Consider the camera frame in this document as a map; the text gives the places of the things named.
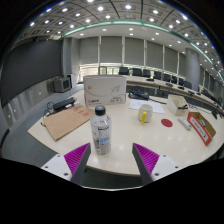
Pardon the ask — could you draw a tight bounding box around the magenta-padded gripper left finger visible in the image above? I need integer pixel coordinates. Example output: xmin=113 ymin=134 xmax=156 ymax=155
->
xmin=40 ymin=142 xmax=92 ymax=186

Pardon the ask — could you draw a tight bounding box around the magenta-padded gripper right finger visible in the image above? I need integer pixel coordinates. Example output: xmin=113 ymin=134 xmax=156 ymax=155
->
xmin=132 ymin=143 xmax=183 ymax=186

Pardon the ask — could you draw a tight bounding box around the clear black-capped water bottle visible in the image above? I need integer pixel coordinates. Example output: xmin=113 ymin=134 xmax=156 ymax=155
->
xmin=89 ymin=105 xmax=113 ymax=156

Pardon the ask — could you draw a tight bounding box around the flat round red coaster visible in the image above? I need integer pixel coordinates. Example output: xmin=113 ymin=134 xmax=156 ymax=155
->
xmin=160 ymin=118 xmax=174 ymax=128

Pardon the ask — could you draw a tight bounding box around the brown paper envelope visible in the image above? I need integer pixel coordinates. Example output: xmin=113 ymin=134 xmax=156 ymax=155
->
xmin=43 ymin=105 xmax=96 ymax=142

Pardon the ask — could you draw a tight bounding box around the white remote control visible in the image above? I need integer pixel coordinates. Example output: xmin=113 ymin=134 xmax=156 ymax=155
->
xmin=177 ymin=116 xmax=193 ymax=131

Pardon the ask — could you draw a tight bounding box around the open red-sided cardboard box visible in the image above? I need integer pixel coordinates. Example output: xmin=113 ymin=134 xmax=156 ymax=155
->
xmin=186 ymin=111 xmax=217 ymax=147

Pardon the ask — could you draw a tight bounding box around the white printed paper sheet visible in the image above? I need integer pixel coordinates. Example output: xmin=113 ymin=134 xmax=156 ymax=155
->
xmin=128 ymin=98 xmax=166 ymax=115

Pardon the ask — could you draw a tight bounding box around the small open beige box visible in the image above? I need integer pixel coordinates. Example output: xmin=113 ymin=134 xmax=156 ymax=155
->
xmin=166 ymin=94 xmax=190 ymax=117

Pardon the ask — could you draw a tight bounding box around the black desktop console device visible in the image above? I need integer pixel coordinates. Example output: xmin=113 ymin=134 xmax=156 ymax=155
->
xmin=128 ymin=89 xmax=150 ymax=101

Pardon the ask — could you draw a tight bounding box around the grey box television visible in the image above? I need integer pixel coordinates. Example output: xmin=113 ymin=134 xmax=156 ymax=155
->
xmin=53 ymin=75 xmax=73 ymax=94

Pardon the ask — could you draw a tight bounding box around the long curved conference desk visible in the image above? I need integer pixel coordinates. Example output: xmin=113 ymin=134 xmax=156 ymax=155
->
xmin=124 ymin=74 xmax=224 ymax=114

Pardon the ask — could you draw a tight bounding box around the large white printed cardboard box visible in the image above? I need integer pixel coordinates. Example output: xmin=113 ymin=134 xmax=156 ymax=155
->
xmin=83 ymin=74 xmax=128 ymax=108

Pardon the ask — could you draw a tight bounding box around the row of black office chairs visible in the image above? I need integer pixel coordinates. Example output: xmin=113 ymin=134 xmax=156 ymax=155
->
xmin=118 ymin=66 xmax=194 ymax=89

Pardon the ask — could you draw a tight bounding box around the group of ceiling lights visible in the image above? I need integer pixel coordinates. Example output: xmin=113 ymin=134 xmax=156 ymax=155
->
xmin=19 ymin=0 xmax=224 ymax=68

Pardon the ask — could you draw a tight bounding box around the white mug with yellow handle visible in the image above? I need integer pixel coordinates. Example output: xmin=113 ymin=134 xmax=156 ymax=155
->
xmin=137 ymin=103 xmax=154 ymax=124

